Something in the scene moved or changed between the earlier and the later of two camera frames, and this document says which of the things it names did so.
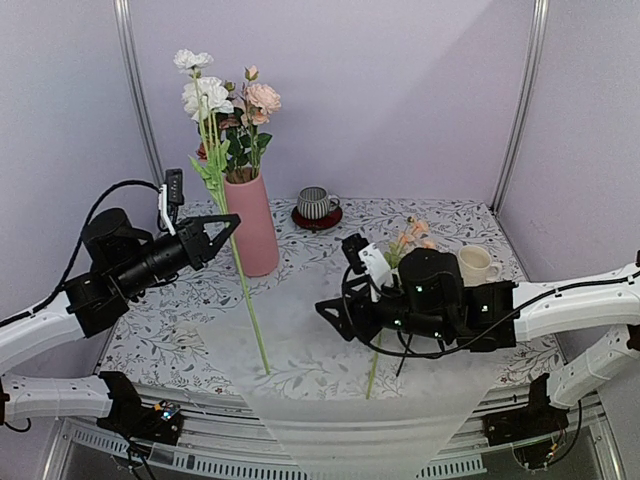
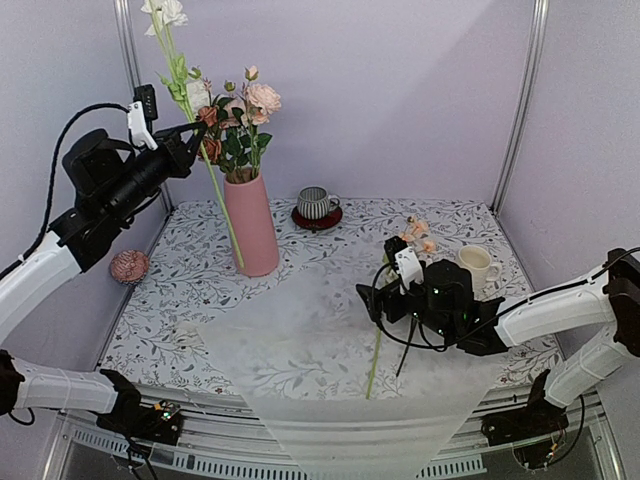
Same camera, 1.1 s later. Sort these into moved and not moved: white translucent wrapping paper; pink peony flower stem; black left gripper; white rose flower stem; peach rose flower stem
Moved: black left gripper; white rose flower stem
Not moved: white translucent wrapping paper; pink peony flower stem; peach rose flower stem
